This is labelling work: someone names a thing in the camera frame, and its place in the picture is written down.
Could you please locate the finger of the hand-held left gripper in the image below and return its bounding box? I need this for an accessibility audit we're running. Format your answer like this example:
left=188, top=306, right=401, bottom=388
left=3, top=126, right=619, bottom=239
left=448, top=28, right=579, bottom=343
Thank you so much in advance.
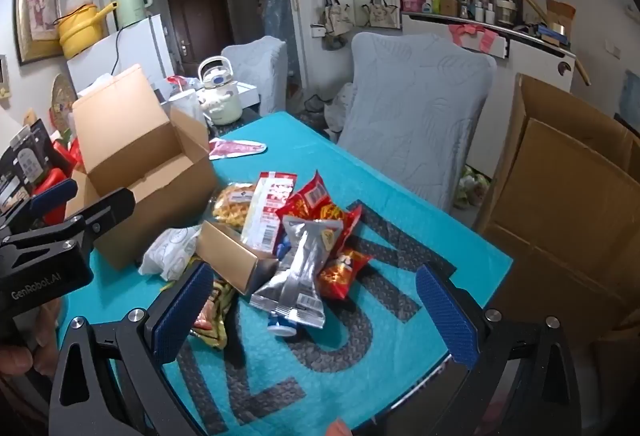
left=62, top=187, right=137, bottom=257
left=0, top=178, right=79, bottom=237

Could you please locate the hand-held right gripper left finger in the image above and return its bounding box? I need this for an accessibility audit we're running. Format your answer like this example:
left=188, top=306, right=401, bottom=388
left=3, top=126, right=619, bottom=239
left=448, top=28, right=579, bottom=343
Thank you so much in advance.
left=47, top=260, right=216, bottom=436

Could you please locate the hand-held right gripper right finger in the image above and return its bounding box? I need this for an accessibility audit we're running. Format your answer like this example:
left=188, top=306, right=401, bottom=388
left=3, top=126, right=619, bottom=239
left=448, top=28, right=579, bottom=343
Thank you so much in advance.
left=415, top=263, right=586, bottom=436

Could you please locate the green yellow candy packet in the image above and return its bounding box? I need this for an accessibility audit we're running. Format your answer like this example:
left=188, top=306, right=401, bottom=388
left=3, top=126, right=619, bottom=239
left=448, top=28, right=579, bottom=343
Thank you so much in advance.
left=190, top=276, right=236, bottom=351

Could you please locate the white croissant print packet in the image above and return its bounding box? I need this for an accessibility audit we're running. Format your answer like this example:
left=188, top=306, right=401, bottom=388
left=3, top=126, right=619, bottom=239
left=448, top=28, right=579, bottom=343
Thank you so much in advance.
left=138, top=225, right=203, bottom=281

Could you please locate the small gold box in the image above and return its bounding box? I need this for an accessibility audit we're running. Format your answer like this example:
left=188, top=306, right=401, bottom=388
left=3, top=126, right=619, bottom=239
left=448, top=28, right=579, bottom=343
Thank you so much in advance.
left=197, top=220, right=280, bottom=296

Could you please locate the blue drink pouch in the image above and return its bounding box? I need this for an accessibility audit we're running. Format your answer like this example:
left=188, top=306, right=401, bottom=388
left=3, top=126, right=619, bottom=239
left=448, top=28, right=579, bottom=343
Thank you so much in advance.
left=267, top=308, right=301, bottom=338

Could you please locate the orange red snack packet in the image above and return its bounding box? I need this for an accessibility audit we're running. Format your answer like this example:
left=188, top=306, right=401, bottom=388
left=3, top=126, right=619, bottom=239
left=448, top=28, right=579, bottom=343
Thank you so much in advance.
left=317, top=248, right=373, bottom=301

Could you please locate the clear waffle packet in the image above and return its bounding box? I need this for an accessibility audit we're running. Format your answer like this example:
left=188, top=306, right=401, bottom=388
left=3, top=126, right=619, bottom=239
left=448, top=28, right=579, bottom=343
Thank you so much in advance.
left=212, top=183, right=261, bottom=229

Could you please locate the silver foil packet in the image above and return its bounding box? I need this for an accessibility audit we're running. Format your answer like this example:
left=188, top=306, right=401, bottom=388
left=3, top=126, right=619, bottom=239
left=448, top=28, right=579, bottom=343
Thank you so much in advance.
left=250, top=215, right=346, bottom=329

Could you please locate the long red white packet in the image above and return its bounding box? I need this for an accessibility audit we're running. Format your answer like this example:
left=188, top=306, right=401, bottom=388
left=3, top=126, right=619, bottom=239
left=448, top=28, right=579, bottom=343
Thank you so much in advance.
left=241, top=171, right=298, bottom=252

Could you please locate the red yellow print snack packet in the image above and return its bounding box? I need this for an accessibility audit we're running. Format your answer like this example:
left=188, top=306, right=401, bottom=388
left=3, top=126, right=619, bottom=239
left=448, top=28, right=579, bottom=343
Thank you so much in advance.
left=285, top=170, right=363, bottom=257

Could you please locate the person's left hand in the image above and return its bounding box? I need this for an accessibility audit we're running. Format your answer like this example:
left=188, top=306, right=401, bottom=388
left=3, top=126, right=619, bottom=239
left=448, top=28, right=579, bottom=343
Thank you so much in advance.
left=0, top=298, right=63, bottom=376

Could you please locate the black packet grey label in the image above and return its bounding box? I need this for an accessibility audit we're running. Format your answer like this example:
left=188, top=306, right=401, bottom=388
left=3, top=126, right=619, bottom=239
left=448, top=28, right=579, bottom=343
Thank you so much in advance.
left=10, top=118, right=66, bottom=189

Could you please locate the decorative woven plate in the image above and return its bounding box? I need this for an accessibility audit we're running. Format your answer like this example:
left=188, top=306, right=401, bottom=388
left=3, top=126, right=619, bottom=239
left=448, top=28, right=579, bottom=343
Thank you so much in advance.
left=50, top=73, right=78, bottom=132

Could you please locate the green vegetables bag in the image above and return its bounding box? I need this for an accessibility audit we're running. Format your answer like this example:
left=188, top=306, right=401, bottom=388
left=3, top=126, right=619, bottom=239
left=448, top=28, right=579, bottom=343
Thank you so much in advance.
left=452, top=166, right=493, bottom=209

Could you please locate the pink flat packet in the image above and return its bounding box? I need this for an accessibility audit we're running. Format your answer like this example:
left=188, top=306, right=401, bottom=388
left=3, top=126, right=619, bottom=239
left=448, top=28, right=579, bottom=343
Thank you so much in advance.
left=209, top=139, right=268, bottom=160

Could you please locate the red white plastic bag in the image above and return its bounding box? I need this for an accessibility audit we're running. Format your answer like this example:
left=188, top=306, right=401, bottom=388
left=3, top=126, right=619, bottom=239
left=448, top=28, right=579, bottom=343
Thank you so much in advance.
left=165, top=76, right=201, bottom=98

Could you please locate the cream thermal jug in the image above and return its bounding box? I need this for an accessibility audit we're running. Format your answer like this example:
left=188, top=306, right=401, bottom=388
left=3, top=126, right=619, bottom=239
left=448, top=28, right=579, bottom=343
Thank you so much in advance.
left=196, top=56, right=243, bottom=126

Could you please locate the white fridge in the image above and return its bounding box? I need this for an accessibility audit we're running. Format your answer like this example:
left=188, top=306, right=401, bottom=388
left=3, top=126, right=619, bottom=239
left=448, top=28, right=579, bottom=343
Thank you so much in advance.
left=66, top=13, right=176, bottom=97

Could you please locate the large brown cardboard box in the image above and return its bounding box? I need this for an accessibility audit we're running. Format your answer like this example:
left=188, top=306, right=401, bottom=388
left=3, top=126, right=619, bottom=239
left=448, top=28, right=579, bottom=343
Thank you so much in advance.
left=475, top=73, right=640, bottom=347

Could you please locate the yellow enamel pot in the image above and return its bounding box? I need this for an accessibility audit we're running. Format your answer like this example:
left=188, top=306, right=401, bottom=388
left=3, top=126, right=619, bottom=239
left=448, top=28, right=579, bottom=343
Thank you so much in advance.
left=55, top=2, right=118, bottom=59

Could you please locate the white flat box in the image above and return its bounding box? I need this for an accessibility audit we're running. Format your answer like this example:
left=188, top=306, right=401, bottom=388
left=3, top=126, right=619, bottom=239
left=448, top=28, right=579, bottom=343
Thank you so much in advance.
left=235, top=82, right=261, bottom=107

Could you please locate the framed picture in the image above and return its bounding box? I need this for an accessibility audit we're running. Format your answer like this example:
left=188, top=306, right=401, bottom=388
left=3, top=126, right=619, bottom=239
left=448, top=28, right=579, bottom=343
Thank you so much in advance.
left=14, top=0, right=61, bottom=66

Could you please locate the large grey covered chair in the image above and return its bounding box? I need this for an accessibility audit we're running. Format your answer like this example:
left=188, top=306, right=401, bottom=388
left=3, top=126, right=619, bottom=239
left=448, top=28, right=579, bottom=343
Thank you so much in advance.
left=337, top=32, right=497, bottom=214

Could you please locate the brown door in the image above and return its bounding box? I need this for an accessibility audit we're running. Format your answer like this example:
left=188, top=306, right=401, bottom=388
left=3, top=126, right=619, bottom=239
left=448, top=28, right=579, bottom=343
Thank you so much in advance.
left=166, top=0, right=235, bottom=78

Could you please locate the small grey covered chair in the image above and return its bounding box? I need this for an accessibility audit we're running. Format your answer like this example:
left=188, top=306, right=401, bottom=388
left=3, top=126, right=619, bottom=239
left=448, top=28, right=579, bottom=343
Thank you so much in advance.
left=221, top=36, right=288, bottom=117

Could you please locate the green mug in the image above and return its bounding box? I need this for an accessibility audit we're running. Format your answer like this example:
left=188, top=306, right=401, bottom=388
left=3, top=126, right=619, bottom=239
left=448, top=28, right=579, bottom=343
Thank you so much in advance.
left=112, top=0, right=153, bottom=29

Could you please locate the blue plastic wrapped bundle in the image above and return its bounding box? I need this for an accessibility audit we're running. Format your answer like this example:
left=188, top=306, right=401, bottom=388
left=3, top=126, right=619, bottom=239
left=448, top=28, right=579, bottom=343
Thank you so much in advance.
left=262, top=0, right=293, bottom=39

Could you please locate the pink bow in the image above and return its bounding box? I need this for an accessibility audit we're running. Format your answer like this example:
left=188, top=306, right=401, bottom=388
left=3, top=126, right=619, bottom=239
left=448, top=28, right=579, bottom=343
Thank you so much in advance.
left=449, top=23, right=498, bottom=53

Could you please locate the beige tote bag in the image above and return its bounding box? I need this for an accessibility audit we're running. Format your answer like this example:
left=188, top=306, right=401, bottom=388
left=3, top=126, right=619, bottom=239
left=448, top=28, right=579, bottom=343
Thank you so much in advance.
left=361, top=0, right=401, bottom=28
left=322, top=0, right=353, bottom=37

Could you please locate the small open cardboard box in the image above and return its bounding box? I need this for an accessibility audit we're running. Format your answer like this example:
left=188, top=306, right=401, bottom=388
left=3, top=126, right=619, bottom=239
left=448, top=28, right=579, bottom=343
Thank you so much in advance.
left=545, top=0, right=577, bottom=37

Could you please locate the blue wall hanging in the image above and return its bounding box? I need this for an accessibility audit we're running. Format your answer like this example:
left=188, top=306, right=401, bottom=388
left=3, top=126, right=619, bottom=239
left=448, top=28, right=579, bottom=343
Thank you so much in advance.
left=622, top=71, right=640, bottom=114

